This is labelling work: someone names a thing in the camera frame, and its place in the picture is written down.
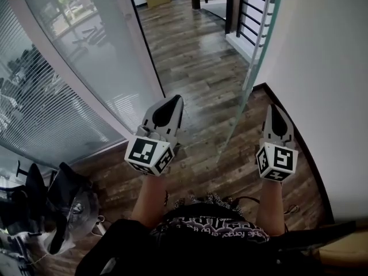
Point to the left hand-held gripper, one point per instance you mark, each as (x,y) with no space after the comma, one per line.
(141,152)

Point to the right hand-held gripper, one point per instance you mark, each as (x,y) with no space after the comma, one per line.
(283,160)

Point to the glass door panel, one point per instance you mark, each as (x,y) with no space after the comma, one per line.
(257,59)

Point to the person's left forearm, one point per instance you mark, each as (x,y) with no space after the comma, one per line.
(149,200)

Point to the person's right forearm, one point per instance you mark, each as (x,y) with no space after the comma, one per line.
(270,208)

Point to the black baseboard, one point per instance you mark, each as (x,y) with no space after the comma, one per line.
(324,195)

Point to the glass partition with blinds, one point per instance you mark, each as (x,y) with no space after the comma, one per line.
(43,111)

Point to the person's black printed clothing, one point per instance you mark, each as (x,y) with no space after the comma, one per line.
(207,234)

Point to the black stair railing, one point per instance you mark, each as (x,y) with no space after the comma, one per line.
(230,7)

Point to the brown cardboard box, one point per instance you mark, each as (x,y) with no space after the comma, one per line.
(345,252)

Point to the frosted glass wall panel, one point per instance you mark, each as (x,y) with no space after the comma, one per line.
(100,53)

